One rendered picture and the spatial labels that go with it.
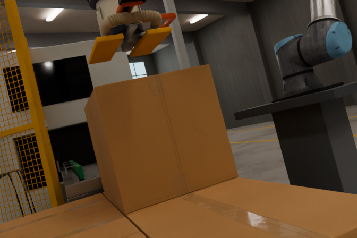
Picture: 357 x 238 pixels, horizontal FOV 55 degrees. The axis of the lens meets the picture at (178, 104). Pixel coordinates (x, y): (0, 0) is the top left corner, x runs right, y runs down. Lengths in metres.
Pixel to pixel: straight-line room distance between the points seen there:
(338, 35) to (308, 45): 0.13
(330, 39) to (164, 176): 0.92
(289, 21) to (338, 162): 9.65
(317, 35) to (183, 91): 0.74
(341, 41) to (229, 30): 10.86
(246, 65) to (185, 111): 10.90
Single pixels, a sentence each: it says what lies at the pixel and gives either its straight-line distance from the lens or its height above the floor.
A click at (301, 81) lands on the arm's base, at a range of 1.69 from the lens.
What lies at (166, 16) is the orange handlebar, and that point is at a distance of 1.57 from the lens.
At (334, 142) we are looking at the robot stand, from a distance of 1.66.
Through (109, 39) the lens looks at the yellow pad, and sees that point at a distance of 1.26.
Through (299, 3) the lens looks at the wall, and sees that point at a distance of 11.04.
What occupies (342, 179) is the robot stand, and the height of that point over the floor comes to 0.35.
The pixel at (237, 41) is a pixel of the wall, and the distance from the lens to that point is 12.18.
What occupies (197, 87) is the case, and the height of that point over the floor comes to 0.87.
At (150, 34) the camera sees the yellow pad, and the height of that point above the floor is 1.12.
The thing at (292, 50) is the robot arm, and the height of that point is 0.97.
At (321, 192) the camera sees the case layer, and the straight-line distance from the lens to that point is 0.85.
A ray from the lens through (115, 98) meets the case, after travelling 1.07.
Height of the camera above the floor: 0.78
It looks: 3 degrees up
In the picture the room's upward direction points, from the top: 14 degrees counter-clockwise
